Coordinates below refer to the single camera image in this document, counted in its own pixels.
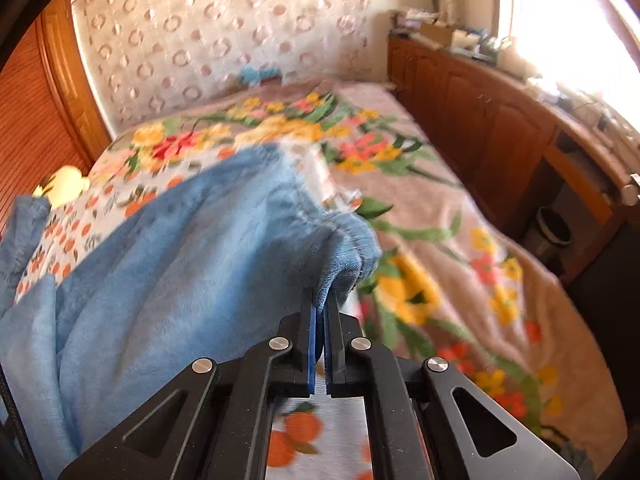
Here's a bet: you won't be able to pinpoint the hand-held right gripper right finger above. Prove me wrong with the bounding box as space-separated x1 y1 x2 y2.
322 305 581 480

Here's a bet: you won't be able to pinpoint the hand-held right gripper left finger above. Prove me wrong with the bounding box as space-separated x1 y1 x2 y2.
57 287 321 480

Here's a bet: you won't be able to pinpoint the light blue soft pants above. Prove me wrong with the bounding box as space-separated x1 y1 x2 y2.
0 142 383 480

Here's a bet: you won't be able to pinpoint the floral pink blanket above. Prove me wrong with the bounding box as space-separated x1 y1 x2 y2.
87 80 628 456

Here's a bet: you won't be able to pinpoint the black trash bin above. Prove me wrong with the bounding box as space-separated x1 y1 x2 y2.
534 206 572 261

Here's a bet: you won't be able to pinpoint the orange print bed sheet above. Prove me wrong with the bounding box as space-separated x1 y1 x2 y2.
15 140 376 480

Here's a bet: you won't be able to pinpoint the wooden window cabinet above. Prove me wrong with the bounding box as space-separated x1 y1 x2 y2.
387 7 640 281

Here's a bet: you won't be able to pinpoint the dark wooden chair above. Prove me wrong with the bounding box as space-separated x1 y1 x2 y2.
565 172 640 461

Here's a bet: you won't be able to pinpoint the yellow plush toy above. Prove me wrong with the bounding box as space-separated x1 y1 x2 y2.
32 166 91 208

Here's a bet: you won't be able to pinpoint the folded blue denim jeans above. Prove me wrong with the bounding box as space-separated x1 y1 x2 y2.
0 195 53 316

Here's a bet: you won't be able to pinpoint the circle pattern sheer curtain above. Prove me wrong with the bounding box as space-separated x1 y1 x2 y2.
72 0 381 128

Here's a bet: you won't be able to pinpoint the open cardboard box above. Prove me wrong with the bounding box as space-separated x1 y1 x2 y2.
419 20 453 43

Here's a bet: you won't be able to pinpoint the stack of papers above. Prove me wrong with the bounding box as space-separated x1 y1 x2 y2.
392 7 436 31

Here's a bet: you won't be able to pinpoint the wooden louvered wardrobe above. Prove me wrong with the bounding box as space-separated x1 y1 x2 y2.
0 0 113 231

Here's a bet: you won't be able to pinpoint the window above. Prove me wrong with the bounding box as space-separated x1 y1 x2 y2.
492 0 640 111

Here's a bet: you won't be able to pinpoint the black braided cable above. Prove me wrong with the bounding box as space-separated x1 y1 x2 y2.
0 355 38 480

